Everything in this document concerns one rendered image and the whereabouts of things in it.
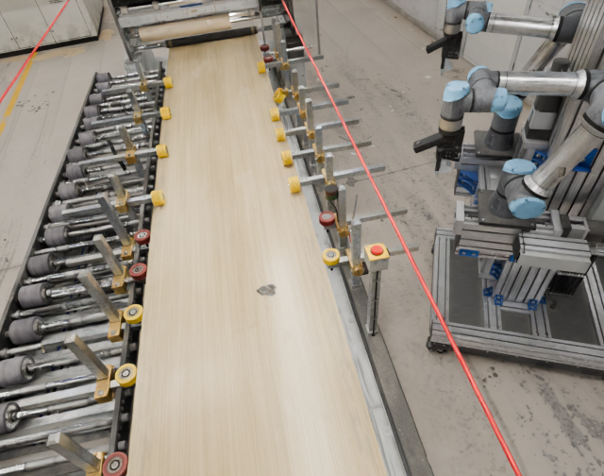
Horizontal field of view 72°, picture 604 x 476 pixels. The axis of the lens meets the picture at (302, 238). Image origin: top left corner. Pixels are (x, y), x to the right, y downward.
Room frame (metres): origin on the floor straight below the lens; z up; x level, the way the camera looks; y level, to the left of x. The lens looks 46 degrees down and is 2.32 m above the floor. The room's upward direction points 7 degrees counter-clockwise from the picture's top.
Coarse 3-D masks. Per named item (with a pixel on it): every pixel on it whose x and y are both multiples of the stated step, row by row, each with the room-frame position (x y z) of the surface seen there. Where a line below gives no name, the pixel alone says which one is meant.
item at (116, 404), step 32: (160, 64) 3.78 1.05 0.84; (160, 128) 2.90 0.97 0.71; (64, 160) 2.42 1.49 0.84; (96, 192) 2.23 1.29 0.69; (32, 256) 1.58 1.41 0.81; (64, 256) 1.76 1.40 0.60; (0, 320) 1.16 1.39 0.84; (32, 352) 1.12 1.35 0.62; (64, 352) 1.03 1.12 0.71; (128, 352) 0.94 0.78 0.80; (32, 416) 0.81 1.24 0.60; (64, 416) 0.74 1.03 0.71; (32, 448) 0.63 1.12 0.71; (128, 448) 0.59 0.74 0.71
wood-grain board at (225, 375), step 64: (192, 64) 3.54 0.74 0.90; (256, 64) 3.39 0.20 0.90; (192, 128) 2.51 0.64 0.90; (256, 128) 2.41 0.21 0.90; (192, 192) 1.84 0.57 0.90; (256, 192) 1.77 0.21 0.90; (192, 256) 1.35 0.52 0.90; (256, 256) 1.30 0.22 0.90; (320, 256) 1.25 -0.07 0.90; (192, 320) 0.99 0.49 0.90; (256, 320) 0.95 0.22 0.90; (320, 320) 0.92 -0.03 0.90; (192, 384) 0.71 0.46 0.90; (256, 384) 0.68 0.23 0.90; (320, 384) 0.65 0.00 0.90; (192, 448) 0.49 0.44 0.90; (256, 448) 0.47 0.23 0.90; (320, 448) 0.45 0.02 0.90
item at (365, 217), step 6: (384, 210) 1.55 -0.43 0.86; (390, 210) 1.54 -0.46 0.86; (396, 210) 1.54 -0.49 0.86; (402, 210) 1.53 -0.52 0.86; (360, 216) 1.52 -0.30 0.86; (366, 216) 1.51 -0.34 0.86; (372, 216) 1.51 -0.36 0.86; (378, 216) 1.52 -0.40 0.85; (384, 216) 1.52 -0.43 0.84; (348, 222) 1.50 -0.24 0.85; (324, 228) 1.49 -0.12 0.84; (330, 228) 1.49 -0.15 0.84
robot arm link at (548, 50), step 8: (568, 8) 1.80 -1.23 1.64; (576, 8) 1.76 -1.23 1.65; (544, 48) 1.81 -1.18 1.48; (552, 48) 1.79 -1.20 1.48; (560, 48) 1.78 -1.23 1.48; (536, 56) 1.83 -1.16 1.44; (544, 56) 1.80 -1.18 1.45; (552, 56) 1.79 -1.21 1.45; (528, 64) 1.84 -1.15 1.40; (536, 64) 1.81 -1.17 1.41; (544, 64) 1.79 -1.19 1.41; (520, 96) 1.81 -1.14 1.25
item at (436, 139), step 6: (438, 132) 1.25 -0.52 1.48; (426, 138) 1.25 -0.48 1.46; (432, 138) 1.23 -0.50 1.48; (438, 138) 1.21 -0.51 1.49; (444, 138) 1.20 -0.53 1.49; (414, 144) 1.24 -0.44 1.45; (420, 144) 1.23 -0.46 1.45; (426, 144) 1.22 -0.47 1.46; (432, 144) 1.21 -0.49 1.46; (438, 144) 1.21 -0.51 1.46; (414, 150) 1.23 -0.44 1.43; (420, 150) 1.22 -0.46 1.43
